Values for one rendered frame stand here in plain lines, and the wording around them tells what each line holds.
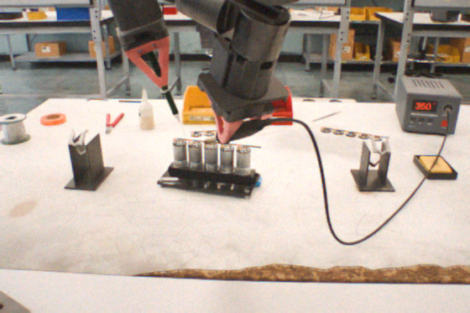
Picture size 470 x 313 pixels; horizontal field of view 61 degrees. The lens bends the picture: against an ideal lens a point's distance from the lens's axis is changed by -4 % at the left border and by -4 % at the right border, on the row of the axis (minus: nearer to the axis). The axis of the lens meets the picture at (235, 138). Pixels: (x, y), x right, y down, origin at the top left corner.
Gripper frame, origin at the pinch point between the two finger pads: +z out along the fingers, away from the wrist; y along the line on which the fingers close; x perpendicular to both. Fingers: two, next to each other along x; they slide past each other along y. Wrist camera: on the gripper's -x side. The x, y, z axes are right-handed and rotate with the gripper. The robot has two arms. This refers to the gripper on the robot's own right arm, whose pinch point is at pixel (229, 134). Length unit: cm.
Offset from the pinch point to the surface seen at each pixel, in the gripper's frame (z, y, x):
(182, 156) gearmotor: 13.3, 1.8, -8.3
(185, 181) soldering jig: 14.7, 3.0, -4.1
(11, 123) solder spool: 27, 27, -38
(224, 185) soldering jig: 12.8, -2.1, -0.2
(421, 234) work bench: 3.1, -19.6, 23.1
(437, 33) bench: 79, -244, -105
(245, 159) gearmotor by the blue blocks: 9.3, -5.9, -1.4
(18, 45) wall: 297, -1, -454
